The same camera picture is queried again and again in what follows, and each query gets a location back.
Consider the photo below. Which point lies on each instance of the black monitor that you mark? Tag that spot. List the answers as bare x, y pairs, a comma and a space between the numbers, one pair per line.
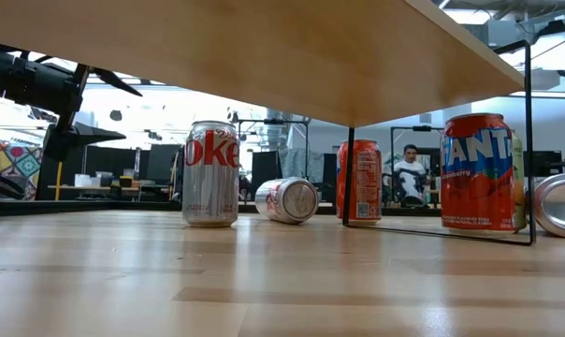
546, 164
163, 164

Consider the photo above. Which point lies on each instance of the green yellow beverage can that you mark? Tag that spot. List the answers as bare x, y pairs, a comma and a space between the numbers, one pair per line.
519, 187

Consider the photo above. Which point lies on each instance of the silver Diet Coke can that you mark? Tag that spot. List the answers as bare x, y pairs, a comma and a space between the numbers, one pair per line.
211, 187
288, 200

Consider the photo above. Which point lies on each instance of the black cabinet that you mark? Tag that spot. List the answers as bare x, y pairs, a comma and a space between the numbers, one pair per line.
264, 166

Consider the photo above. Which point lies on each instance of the silver ventilation duct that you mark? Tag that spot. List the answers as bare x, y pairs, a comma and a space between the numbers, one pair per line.
273, 138

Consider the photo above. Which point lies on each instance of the wooden shelf with black legs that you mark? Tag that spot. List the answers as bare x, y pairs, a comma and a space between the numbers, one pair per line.
264, 47

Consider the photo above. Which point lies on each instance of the grey hanging cloth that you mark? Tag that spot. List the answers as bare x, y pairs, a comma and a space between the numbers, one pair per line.
301, 164

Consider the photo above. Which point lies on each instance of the yellow black box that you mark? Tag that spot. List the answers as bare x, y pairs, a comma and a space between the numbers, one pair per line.
126, 182

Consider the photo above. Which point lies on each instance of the orange Fanta can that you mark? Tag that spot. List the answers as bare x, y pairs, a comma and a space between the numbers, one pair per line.
367, 182

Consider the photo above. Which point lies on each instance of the grey plastic container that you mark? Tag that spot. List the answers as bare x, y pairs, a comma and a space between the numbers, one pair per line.
105, 180

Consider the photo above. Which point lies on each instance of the red Fanta strawberry can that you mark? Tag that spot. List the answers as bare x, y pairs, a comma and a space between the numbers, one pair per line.
476, 187

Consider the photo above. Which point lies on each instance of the person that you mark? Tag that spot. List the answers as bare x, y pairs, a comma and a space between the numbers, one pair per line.
409, 152

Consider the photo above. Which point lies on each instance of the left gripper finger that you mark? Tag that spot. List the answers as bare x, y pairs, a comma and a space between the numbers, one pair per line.
63, 140
113, 78

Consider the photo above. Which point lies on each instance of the black partition panel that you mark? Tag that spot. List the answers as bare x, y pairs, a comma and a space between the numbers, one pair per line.
105, 161

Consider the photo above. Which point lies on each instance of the black aluminium table frame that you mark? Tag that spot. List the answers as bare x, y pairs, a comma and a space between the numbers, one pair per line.
76, 208

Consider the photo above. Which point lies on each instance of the white box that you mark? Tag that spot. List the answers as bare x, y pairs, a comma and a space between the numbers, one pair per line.
82, 180

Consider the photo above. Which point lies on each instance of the black background robot arm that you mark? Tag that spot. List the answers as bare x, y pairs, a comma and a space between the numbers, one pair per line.
413, 201

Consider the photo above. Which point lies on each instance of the wooden background desk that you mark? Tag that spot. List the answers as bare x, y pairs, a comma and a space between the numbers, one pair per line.
95, 190

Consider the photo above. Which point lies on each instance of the black round ceiling fixture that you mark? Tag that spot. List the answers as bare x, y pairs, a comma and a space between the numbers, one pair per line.
116, 115

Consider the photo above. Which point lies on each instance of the colourful patchwork quilt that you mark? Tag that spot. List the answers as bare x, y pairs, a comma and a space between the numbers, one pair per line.
18, 161

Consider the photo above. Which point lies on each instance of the black metal workstation frame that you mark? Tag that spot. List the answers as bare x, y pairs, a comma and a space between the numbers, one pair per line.
273, 121
423, 128

